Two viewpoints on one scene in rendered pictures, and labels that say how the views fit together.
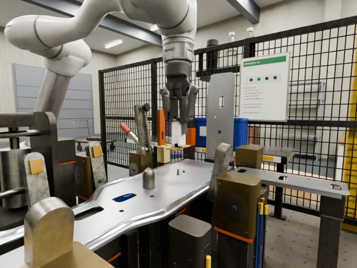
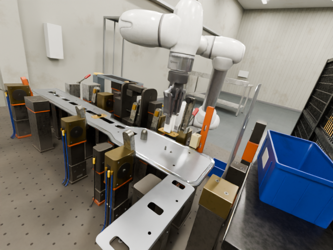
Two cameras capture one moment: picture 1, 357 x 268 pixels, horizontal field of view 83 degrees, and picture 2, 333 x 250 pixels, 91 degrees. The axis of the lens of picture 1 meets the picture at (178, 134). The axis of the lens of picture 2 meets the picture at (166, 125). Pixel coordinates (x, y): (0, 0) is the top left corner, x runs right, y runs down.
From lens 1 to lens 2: 0.83 m
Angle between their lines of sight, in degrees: 83
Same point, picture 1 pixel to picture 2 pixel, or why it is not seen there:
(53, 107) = (211, 89)
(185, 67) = (169, 75)
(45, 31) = not seen: hidden behind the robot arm
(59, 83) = (214, 74)
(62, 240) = (79, 114)
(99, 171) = (154, 123)
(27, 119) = (139, 90)
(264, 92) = not seen: outside the picture
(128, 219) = (110, 133)
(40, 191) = (132, 116)
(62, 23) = not seen: hidden behind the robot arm
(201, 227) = (99, 148)
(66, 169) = (150, 116)
